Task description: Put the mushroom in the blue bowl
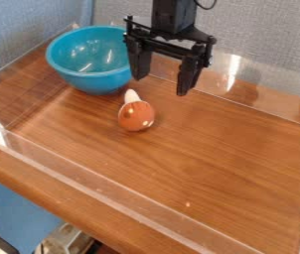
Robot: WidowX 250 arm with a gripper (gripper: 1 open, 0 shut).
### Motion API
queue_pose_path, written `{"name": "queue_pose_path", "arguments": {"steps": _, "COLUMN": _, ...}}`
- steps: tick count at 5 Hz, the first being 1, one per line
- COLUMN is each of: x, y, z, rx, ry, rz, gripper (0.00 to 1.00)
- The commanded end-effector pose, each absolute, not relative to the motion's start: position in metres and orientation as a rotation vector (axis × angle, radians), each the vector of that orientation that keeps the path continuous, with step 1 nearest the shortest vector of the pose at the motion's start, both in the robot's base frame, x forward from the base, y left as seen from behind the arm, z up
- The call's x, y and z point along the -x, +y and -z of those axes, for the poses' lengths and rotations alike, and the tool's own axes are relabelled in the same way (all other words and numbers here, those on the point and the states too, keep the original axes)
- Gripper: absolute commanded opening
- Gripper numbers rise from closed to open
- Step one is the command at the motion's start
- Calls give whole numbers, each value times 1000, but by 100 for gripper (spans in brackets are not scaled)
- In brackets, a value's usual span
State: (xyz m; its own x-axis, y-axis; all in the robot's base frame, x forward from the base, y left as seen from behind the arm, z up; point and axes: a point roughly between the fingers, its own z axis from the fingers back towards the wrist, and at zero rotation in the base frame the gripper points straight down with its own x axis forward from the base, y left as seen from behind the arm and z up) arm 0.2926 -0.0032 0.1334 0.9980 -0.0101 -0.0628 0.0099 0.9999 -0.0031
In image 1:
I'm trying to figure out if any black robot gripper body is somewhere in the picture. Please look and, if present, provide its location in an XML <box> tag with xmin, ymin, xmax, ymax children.
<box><xmin>122</xmin><ymin>0</ymin><xmax>218</xmax><ymax>68</ymax></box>

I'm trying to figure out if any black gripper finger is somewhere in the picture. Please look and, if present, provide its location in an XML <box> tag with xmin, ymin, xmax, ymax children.
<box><xmin>177</xmin><ymin>56</ymin><xmax>203</xmax><ymax>96</ymax></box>
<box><xmin>126</xmin><ymin>36</ymin><xmax>151</xmax><ymax>80</ymax></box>

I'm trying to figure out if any red toy mushroom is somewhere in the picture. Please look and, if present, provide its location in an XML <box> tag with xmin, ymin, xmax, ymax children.
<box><xmin>118</xmin><ymin>89</ymin><xmax>155</xmax><ymax>132</ymax></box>

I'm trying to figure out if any blue plastic bowl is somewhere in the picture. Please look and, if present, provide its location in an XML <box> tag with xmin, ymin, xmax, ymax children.
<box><xmin>45</xmin><ymin>25</ymin><xmax>131</xmax><ymax>95</ymax></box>

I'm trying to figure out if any grey box under table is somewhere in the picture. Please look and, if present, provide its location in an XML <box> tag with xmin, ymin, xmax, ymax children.
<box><xmin>35</xmin><ymin>223</ymin><xmax>94</xmax><ymax>254</ymax></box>

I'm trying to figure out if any clear acrylic enclosure wall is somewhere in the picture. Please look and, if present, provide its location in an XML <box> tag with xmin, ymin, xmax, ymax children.
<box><xmin>0</xmin><ymin>23</ymin><xmax>300</xmax><ymax>254</ymax></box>

